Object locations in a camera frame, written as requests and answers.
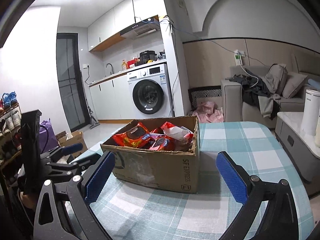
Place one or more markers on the orange-red pie packet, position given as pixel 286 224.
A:
pixel 131 136
pixel 161 142

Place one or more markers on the white washing machine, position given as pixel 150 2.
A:
pixel 147 97

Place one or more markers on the light grey cushion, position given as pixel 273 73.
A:
pixel 295 85

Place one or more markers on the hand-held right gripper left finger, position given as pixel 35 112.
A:
pixel 98 177

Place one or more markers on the dark clothes pile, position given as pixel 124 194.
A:
pixel 252 90

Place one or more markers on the stick vacuum cleaner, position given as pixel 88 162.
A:
pixel 93 122

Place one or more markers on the person's left hand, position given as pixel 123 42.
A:
pixel 27 200

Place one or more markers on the cardboard box with flaps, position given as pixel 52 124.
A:
pixel 77 142

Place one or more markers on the white shoes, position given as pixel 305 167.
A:
pixel 13 120

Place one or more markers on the pink cloth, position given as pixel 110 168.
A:
pixel 207 112

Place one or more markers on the blue shoes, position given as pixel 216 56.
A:
pixel 10 100

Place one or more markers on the dark snack bags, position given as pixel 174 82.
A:
pixel 162 56

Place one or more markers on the brown cardboard box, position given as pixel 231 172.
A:
pixel 155 167

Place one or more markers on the white coffee table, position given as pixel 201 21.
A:
pixel 290 135

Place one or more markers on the white electric kettle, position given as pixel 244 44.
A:
pixel 310 110

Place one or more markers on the dark glass door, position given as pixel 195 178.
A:
pixel 70 80

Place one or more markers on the red box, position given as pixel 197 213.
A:
pixel 132 63

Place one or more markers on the white and red snack packet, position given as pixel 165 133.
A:
pixel 175 130

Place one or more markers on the purple bag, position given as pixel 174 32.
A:
pixel 48 137

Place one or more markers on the white wall cabinets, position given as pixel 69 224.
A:
pixel 112 22

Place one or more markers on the yellow bottle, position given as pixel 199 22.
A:
pixel 124 66

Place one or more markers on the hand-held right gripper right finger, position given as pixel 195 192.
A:
pixel 232 177

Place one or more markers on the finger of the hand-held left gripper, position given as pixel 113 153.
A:
pixel 85 163
pixel 73 147

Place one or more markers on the checked teal tablecloth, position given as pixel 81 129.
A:
pixel 225 140

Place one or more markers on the kitchen faucet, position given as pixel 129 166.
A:
pixel 111 68

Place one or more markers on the shoe rack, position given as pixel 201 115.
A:
pixel 7 150

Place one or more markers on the white wall socket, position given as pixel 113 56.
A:
pixel 239 56

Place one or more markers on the steel range hood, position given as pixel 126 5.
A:
pixel 140 30

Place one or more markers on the grey sofa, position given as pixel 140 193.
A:
pixel 232 100

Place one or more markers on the white base cabinets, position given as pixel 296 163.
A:
pixel 110 100

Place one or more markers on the black pressure cooker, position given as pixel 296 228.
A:
pixel 148 57

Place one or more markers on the black patterned basket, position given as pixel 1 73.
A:
pixel 205 93

